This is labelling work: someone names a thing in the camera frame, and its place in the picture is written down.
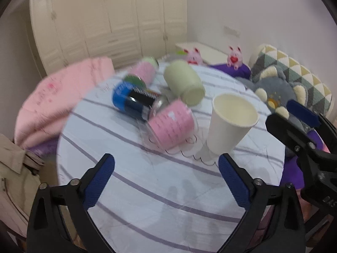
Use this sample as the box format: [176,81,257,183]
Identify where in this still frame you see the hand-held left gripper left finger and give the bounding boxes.
[26,153,116,253]

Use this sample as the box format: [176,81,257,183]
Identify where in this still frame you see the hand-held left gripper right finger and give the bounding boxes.
[218,153,306,253]

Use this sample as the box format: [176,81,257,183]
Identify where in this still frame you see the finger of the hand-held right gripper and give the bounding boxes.
[286,100,337,153]
[265,113,317,155]

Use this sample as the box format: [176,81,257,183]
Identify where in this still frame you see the white paper cup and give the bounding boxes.
[207,93,260,155]

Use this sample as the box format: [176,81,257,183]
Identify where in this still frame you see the pink printed cup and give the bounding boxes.
[147,100,196,148]

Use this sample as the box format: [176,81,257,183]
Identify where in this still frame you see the pale green cup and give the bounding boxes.
[163,60,206,107]

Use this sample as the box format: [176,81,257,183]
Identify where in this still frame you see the pink cup with green rim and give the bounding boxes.
[128,56,160,85]

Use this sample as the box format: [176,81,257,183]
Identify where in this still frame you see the purple blanket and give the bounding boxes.
[278,128,337,190]

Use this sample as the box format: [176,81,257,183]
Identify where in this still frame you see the grey plush toy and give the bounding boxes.
[234,65,312,128]

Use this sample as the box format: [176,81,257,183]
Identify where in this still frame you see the triangle patterned pillow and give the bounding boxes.
[249,44,333,117]

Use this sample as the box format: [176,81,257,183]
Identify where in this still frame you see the striped white tablecloth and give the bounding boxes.
[56,58,286,253]

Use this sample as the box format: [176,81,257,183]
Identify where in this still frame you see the clear scalloped plastic container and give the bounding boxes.
[137,110,219,167]

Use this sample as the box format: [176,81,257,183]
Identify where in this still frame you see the purple cushion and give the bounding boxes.
[209,63,251,79]

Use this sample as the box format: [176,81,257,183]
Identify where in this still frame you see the beige jacket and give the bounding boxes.
[0,133,46,234]

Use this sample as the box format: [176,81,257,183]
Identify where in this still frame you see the pink pig plush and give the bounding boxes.
[226,45,244,70]
[182,47,205,65]

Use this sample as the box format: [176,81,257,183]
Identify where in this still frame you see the blue and black can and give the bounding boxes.
[112,81,159,122]

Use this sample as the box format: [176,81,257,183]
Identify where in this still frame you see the pink blanket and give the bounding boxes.
[14,56,115,149]

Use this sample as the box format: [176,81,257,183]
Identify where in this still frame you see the green round lid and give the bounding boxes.
[123,75,147,90]

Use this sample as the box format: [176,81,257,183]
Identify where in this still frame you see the cream wardrobe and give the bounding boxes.
[28,0,188,77]

